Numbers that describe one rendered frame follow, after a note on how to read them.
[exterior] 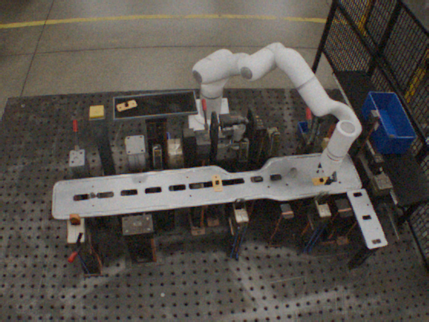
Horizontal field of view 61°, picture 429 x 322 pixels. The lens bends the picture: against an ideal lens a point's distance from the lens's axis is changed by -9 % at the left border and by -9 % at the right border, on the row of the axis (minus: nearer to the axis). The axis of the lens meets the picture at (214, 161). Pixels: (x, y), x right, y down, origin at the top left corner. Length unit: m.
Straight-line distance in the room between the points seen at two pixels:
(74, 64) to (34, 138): 1.66
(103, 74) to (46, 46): 0.82
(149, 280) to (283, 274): 0.62
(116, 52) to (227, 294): 2.78
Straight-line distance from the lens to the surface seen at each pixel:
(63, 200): 1.73
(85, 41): 4.21
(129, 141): 1.71
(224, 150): 1.87
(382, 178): 1.88
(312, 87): 1.53
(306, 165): 1.86
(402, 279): 2.12
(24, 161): 2.31
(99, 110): 1.78
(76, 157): 1.77
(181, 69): 3.74
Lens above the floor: 2.43
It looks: 53 degrees down
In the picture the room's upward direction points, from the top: 7 degrees clockwise
